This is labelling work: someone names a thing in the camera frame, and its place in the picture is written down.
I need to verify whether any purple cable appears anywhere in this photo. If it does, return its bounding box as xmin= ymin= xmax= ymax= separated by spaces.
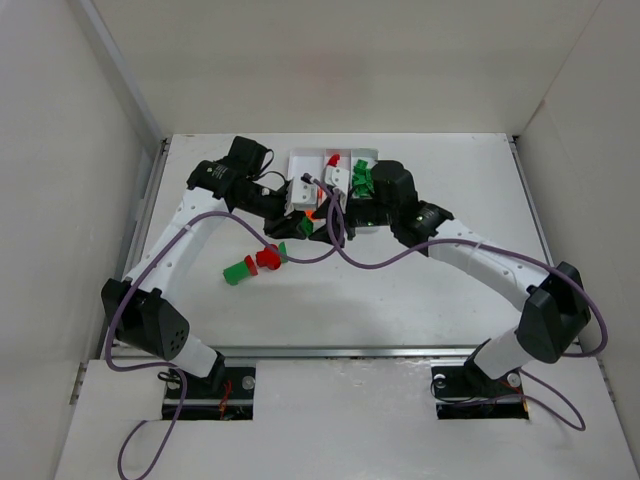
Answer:
xmin=324 ymin=187 xmax=610 ymax=432
xmin=103 ymin=172 xmax=347 ymax=480

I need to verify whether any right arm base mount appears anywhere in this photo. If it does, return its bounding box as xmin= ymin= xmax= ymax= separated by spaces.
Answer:
xmin=430 ymin=349 xmax=529 ymax=420

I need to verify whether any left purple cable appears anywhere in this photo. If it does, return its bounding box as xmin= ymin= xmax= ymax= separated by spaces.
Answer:
xmin=103 ymin=172 xmax=347 ymax=480

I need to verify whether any white three-compartment tray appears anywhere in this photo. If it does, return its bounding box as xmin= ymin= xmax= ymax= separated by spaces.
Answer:
xmin=287 ymin=147 xmax=379 ymax=179

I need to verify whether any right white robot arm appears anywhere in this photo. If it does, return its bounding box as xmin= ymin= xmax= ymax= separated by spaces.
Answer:
xmin=344 ymin=161 xmax=590 ymax=386

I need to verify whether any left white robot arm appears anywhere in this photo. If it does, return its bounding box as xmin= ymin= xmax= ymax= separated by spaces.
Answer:
xmin=101 ymin=136 xmax=311 ymax=385

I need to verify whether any aluminium rail front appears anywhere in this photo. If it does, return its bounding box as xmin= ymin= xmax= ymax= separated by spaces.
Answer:
xmin=109 ymin=344 xmax=584 ymax=359

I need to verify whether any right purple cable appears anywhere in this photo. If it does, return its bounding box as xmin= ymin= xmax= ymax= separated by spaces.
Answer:
xmin=324 ymin=187 xmax=610 ymax=432

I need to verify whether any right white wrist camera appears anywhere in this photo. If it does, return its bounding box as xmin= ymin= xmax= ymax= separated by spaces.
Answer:
xmin=323 ymin=165 xmax=351 ymax=210

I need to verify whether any green red long lego assembly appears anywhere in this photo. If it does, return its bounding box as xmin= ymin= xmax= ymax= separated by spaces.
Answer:
xmin=222 ymin=242 xmax=287 ymax=286

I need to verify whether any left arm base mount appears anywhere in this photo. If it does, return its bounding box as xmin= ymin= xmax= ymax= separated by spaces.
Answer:
xmin=157 ymin=363 xmax=256 ymax=421

